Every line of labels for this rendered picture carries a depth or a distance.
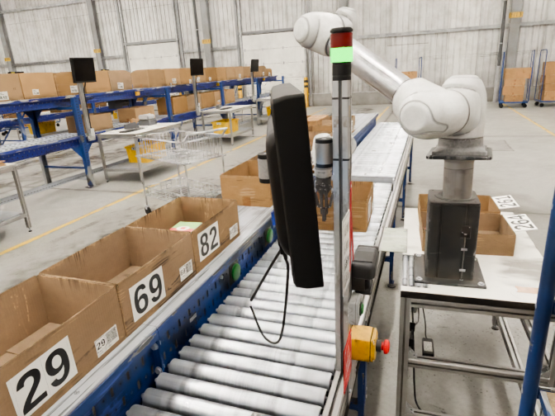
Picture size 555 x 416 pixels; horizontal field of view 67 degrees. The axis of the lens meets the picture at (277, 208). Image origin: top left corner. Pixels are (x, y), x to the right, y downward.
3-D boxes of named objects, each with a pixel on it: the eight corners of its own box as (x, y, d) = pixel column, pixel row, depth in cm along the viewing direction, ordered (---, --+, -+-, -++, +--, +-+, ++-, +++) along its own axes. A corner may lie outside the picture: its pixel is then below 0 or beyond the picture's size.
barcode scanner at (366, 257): (379, 272, 123) (380, 242, 119) (374, 297, 113) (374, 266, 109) (357, 270, 125) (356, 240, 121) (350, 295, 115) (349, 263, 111)
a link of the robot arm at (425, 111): (480, 105, 137) (446, 110, 124) (453, 144, 147) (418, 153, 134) (330, 4, 174) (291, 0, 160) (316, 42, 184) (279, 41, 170)
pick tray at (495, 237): (514, 257, 182) (517, 235, 178) (421, 251, 192) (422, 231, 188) (499, 232, 207) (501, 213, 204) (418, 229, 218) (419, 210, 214)
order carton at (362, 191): (367, 232, 217) (367, 201, 211) (311, 229, 226) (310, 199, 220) (373, 208, 252) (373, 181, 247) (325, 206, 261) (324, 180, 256)
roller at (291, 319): (351, 341, 140) (351, 328, 139) (213, 319, 157) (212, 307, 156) (353, 333, 145) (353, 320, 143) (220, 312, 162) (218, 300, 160)
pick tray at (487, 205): (499, 230, 210) (501, 211, 207) (419, 226, 220) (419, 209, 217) (488, 211, 236) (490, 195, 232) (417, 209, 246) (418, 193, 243)
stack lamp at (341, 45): (350, 61, 92) (350, 31, 90) (328, 62, 94) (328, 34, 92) (354, 61, 96) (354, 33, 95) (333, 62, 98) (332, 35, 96)
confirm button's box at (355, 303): (359, 326, 112) (359, 304, 109) (348, 324, 113) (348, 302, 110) (363, 313, 118) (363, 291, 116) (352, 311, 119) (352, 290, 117)
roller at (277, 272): (365, 293, 169) (365, 282, 167) (247, 279, 186) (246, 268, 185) (367, 287, 173) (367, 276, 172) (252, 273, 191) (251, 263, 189)
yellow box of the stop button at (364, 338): (379, 365, 113) (380, 342, 111) (348, 359, 116) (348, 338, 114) (385, 333, 126) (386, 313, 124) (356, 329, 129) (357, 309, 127)
